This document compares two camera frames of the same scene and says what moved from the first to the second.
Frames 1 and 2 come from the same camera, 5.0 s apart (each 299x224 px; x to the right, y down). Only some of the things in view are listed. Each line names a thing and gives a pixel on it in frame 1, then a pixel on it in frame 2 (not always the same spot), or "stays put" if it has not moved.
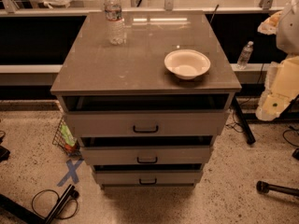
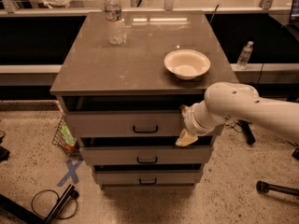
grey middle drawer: x=147 y=155 stays put
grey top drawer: x=141 y=123 stays put
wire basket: x=65 y=138 stays put
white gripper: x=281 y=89 -> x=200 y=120
